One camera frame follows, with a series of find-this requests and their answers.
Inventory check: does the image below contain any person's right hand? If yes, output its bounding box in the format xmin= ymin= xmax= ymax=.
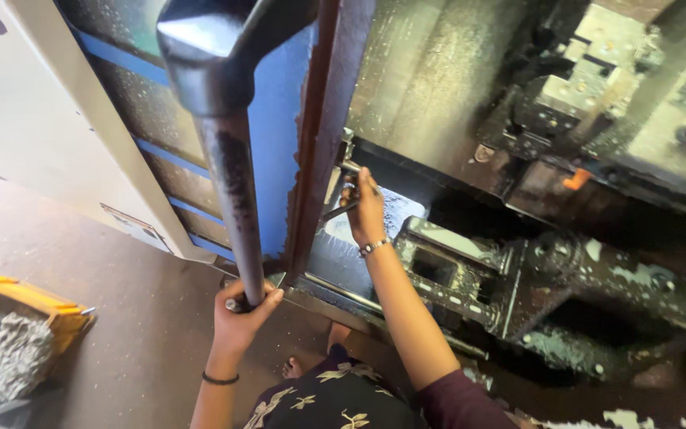
xmin=340 ymin=167 xmax=387 ymax=246

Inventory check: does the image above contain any person's left hand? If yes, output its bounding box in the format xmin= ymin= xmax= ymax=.
xmin=212 ymin=278 xmax=285 ymax=361

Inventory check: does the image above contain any small metal workpiece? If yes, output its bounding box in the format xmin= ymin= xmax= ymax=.
xmin=322 ymin=160 xmax=381 ymax=222

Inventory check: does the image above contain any grey metal door handle bar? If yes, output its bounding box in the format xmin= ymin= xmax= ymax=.
xmin=156 ymin=0 xmax=321 ymax=313

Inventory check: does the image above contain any blue sliding machine door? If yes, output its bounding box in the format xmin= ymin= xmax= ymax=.
xmin=57 ymin=0 xmax=376 ymax=281

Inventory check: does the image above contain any lathe tailstock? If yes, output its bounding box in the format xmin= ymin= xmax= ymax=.
xmin=393 ymin=216 xmax=686 ymax=358

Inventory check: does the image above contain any person's floral dark clothing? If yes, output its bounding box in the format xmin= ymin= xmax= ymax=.
xmin=243 ymin=344 xmax=522 ymax=429

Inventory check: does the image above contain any orange coolant nozzle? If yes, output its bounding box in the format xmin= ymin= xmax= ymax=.
xmin=562 ymin=168 xmax=593 ymax=191

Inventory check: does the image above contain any lathe tool turret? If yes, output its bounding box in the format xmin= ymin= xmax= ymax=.
xmin=474 ymin=0 xmax=686 ymax=203

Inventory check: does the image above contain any cream machine cover panel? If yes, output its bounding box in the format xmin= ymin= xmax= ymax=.
xmin=0 ymin=0 xmax=216 ymax=264

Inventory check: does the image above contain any orange crate of metal parts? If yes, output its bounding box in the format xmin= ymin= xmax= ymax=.
xmin=0 ymin=274 xmax=96 ymax=418

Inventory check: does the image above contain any silver wrist bracelet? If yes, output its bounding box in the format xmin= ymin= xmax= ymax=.
xmin=358 ymin=238 xmax=390 ymax=258

